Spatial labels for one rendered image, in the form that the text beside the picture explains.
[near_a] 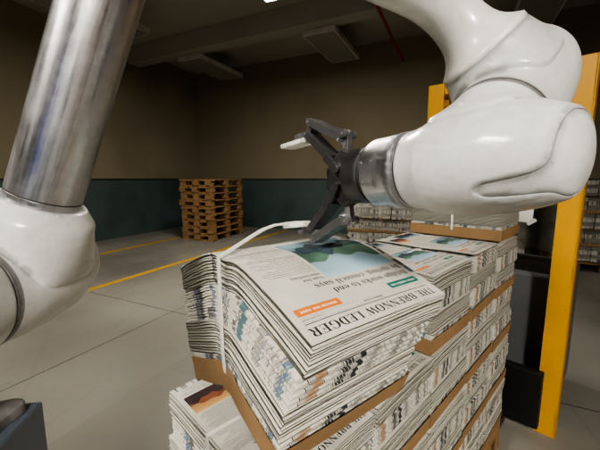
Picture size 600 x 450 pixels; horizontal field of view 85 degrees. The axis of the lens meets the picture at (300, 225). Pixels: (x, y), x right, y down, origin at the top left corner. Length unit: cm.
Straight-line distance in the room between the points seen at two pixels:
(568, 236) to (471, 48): 161
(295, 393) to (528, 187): 32
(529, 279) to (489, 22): 185
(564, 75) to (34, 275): 69
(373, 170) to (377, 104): 742
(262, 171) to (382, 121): 326
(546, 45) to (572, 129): 15
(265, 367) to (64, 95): 45
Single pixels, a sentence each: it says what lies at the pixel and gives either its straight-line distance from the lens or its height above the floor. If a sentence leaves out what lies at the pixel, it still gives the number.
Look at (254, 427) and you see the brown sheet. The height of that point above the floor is 96.
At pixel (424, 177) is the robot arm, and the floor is 131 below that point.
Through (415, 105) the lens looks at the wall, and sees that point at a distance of 766.
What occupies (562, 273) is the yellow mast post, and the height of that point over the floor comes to 86.
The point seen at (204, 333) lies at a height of 103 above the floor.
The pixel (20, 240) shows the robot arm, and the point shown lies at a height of 123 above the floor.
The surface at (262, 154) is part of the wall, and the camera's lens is 881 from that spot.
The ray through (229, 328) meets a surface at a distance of 55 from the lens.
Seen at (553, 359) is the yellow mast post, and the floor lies 42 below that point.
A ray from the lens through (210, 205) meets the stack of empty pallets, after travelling 700.
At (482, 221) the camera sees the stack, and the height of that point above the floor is 114.
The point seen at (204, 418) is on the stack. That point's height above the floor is 83.
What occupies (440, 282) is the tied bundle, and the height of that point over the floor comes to 103.
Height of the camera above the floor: 131
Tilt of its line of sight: 8 degrees down
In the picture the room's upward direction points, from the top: straight up
